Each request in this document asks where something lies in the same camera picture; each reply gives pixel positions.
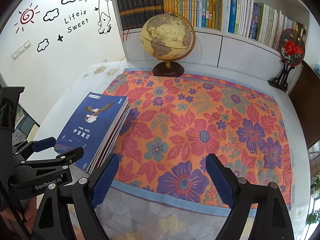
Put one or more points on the blue bird cover book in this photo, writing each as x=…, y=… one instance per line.
x=74, y=133

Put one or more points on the embroidered round fan on stand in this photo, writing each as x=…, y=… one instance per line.
x=292, y=51

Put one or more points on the white blue book row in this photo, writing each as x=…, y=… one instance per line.
x=259, y=21

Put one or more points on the yellow antique globe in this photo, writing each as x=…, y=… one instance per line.
x=169, y=38

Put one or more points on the white bookshelf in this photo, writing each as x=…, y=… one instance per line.
x=221, y=49

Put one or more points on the white wall switch panel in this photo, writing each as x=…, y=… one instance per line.
x=21, y=50

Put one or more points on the yellow orange book row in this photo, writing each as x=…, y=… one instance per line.
x=200, y=13

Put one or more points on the stack of books under blue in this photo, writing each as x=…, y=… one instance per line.
x=105, y=124

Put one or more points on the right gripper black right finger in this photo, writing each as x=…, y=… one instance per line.
x=272, y=219

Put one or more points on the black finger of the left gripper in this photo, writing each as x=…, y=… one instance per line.
x=36, y=169
x=26, y=148

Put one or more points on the black volume book set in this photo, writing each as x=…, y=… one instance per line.
x=135, y=13

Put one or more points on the person's left hand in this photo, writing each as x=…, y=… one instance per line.
x=29, y=214

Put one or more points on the floral orange table cloth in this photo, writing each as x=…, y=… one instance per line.
x=175, y=123

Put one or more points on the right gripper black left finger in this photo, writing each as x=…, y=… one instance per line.
x=53, y=220

